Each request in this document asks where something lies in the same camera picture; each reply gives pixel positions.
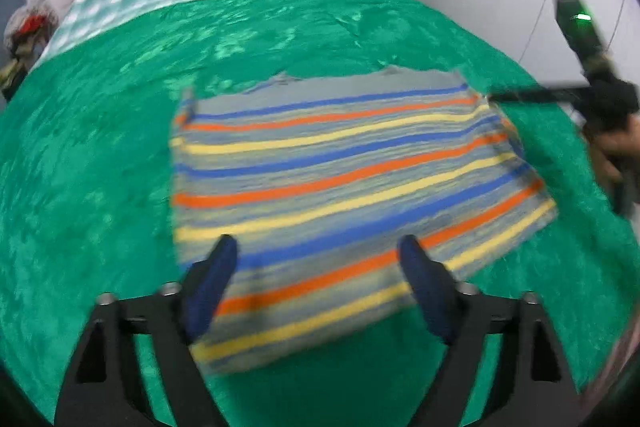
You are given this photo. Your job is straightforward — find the striped knit sweater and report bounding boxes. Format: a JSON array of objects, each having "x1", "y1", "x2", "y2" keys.
[{"x1": 169, "y1": 66, "x2": 556, "y2": 374}]

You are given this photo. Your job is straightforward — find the pile of clothes on nightstand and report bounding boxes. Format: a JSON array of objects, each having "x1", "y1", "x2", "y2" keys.
[{"x1": 1, "y1": 0, "x2": 60, "y2": 102}]

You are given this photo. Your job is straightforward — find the right hand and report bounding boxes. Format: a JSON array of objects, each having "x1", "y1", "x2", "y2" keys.
[{"x1": 582, "y1": 114, "x2": 639, "y2": 204}]

